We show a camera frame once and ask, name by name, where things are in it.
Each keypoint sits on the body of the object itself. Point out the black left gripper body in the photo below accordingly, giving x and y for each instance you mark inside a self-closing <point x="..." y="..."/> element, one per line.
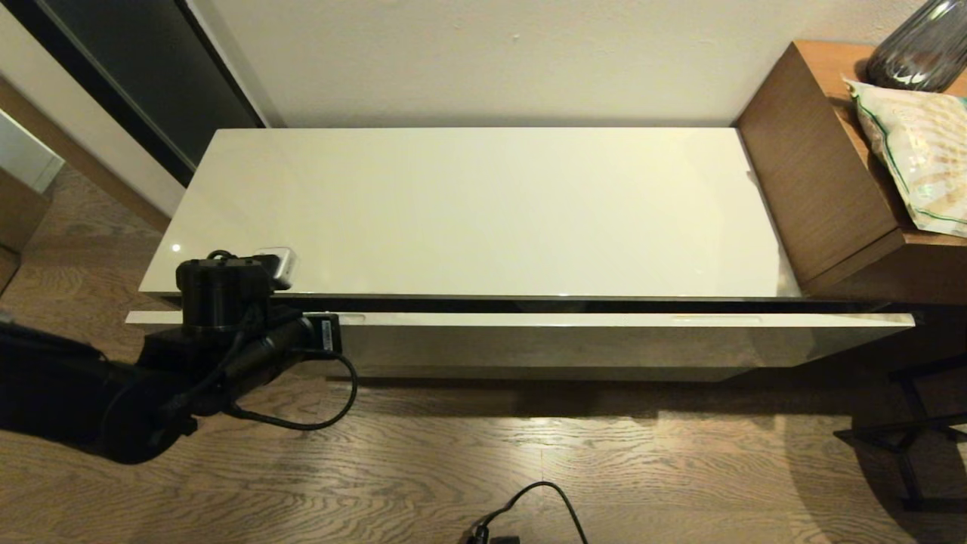
<point x="321" y="336"/>

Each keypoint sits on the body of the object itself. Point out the glossy white wide drawer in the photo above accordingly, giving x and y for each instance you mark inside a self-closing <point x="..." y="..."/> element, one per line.
<point x="566" y="347"/>

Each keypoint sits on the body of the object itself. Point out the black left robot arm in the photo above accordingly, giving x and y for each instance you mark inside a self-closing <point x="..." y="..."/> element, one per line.
<point x="60" y="393"/>

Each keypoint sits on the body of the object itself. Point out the glossy white low cabinet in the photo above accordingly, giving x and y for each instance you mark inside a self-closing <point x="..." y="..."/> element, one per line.
<point x="453" y="211"/>

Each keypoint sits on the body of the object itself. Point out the dark glass door panel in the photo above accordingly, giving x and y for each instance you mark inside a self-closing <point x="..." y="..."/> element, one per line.
<point x="151" y="68"/>

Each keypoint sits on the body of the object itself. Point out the white box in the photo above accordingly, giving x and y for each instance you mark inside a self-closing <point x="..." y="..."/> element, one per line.
<point x="19" y="155"/>

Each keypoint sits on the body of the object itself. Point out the brown wooden side table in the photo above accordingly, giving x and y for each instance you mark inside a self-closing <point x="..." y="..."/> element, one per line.
<point x="816" y="189"/>

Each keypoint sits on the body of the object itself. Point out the green-trimmed snack bag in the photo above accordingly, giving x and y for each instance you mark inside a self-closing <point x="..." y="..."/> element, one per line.
<point x="922" y="151"/>

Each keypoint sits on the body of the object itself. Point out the dark ribbed glass vase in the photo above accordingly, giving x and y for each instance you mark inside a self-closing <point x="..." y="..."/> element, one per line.
<point x="918" y="53"/>

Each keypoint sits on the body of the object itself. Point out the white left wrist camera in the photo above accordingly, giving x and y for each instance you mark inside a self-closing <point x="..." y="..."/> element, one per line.
<point x="276" y="266"/>

